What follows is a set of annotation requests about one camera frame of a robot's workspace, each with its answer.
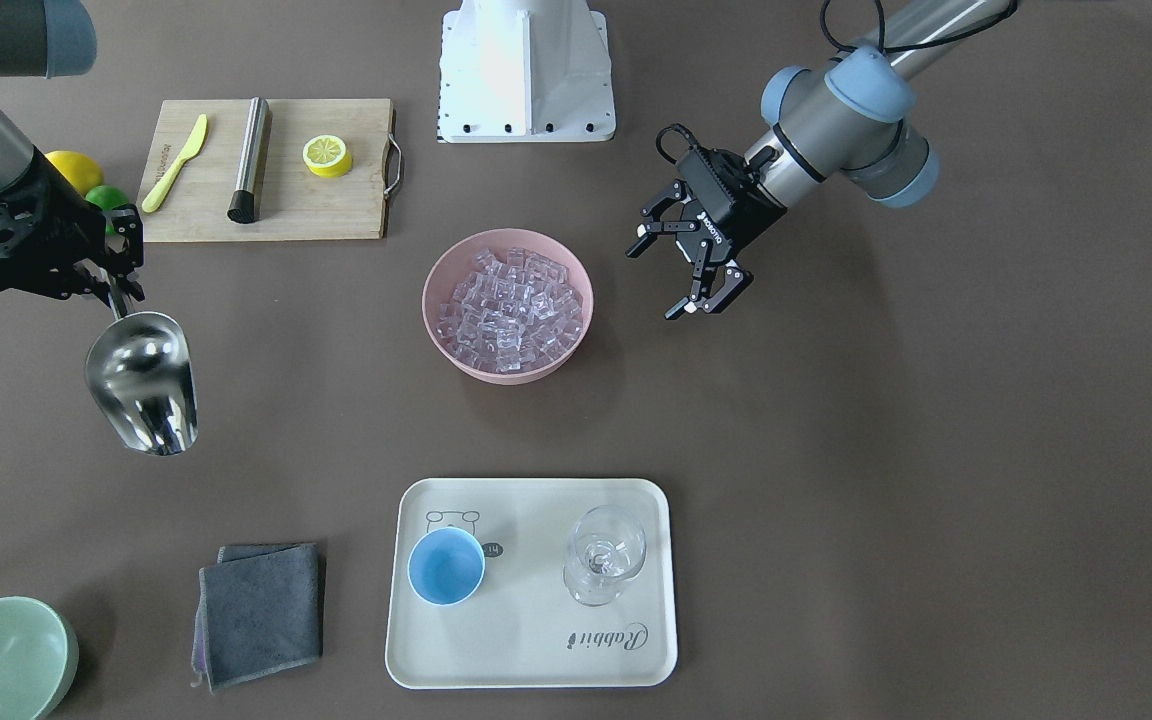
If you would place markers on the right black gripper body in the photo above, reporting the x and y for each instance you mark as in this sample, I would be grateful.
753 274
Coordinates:
54 212

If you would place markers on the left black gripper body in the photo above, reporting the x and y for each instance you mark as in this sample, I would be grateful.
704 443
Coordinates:
748 217

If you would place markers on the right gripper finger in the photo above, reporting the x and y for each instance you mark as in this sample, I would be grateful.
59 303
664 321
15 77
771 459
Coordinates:
117 291
125 249

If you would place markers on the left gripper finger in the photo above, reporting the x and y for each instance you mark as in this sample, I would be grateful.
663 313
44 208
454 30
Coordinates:
688 230
716 277

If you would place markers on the steel ice scoop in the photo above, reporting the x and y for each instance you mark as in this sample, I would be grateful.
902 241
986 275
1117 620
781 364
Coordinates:
139 374

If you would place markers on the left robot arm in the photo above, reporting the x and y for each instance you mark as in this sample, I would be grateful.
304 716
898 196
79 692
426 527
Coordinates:
850 117

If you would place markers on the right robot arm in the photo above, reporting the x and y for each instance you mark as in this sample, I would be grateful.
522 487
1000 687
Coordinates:
44 39

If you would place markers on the clear ice cubes pile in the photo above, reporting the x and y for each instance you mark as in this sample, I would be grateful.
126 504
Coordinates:
512 314

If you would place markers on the blue cup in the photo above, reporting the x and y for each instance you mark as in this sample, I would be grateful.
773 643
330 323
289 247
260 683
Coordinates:
446 566

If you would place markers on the green lime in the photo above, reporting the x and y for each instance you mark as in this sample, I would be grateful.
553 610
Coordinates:
107 198

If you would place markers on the yellow plastic knife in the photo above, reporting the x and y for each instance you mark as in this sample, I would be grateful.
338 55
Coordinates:
191 148

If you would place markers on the upper yellow lemon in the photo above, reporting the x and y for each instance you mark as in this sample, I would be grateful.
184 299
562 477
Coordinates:
78 169

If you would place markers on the steel muddler black tip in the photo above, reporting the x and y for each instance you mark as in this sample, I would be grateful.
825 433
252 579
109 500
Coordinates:
245 196

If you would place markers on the pink bowl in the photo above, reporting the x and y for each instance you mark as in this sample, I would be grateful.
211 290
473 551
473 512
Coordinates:
456 262

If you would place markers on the bamboo cutting board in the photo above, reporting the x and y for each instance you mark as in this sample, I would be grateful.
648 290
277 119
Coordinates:
292 203

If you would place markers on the half lemon slice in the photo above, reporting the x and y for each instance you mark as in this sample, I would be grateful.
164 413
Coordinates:
327 156

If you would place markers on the clear wine glass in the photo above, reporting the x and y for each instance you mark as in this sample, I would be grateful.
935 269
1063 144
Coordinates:
605 551

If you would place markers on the grey folded cloth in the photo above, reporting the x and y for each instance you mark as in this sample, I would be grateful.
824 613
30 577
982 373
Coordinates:
260 612

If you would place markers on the mint green bowl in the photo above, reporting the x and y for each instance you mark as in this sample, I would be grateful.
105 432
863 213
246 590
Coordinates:
38 658

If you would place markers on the cream serving tray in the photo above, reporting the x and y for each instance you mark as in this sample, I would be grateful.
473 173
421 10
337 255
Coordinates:
521 628

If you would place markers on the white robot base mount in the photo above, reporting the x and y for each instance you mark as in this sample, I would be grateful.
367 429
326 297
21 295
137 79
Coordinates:
525 71

